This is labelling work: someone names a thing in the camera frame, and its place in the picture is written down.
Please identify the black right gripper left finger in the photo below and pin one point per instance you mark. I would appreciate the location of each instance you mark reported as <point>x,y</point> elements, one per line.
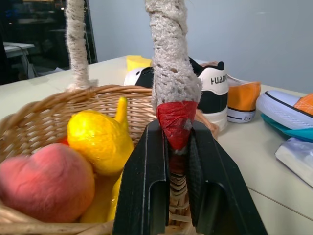
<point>141,186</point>

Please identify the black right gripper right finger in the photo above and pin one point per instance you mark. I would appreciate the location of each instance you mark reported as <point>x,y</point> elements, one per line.
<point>220,191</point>

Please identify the yellow banana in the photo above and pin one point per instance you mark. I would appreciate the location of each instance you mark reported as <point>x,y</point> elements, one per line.
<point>104,203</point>

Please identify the yellow pear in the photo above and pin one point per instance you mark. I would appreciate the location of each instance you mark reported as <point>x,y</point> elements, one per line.
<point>97,142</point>

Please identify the white plastic bag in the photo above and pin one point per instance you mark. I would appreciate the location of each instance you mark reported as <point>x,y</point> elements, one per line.
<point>297,159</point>

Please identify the small red-orange fruit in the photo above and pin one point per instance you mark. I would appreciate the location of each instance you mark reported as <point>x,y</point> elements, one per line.
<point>64,142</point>

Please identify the orange canvas shoe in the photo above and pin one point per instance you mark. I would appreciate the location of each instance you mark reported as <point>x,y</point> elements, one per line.
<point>242,100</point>
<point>278,107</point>

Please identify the black white sneaker with lettering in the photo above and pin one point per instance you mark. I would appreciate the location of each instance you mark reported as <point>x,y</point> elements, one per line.
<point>212,98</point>

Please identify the teal flat object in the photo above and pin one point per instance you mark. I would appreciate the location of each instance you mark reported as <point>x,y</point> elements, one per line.
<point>293,133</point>

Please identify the pink peach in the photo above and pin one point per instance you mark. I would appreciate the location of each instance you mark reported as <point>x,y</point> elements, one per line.
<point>46,181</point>

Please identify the yellow object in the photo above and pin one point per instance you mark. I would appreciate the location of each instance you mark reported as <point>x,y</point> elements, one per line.
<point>135,63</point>

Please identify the white background desk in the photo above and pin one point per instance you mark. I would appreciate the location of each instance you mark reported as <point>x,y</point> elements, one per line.
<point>18,49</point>

